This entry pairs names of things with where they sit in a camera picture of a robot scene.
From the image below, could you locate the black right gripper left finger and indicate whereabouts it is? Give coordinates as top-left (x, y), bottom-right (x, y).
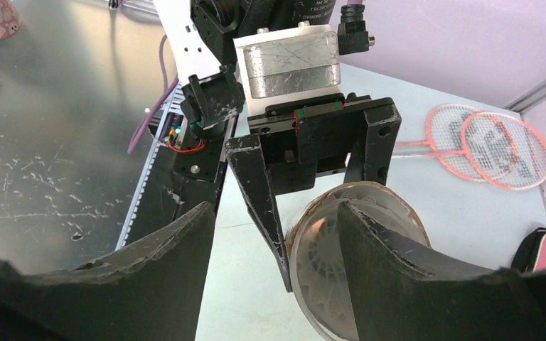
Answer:
top-left (0, 202), bottom-right (215, 340)

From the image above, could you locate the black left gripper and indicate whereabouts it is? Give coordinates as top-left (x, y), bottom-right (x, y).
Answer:
top-left (225, 94), bottom-right (402, 293)

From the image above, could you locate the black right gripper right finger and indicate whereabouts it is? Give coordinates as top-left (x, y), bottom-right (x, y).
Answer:
top-left (338, 202), bottom-right (546, 340)

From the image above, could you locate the white shuttlecock tube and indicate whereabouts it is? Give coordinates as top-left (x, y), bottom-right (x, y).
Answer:
top-left (284, 180), bottom-right (432, 341)

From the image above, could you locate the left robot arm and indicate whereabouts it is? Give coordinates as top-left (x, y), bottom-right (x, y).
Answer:
top-left (155, 1), bottom-right (401, 291)

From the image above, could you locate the pink sport racket bag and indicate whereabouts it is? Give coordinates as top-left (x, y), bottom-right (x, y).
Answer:
top-left (511, 227), bottom-right (546, 273)

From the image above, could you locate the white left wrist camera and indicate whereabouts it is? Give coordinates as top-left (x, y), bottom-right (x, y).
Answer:
top-left (234, 25), bottom-right (342, 116)

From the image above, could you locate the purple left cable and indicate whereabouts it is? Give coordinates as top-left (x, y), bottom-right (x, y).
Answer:
top-left (127, 0), bottom-right (373, 156)

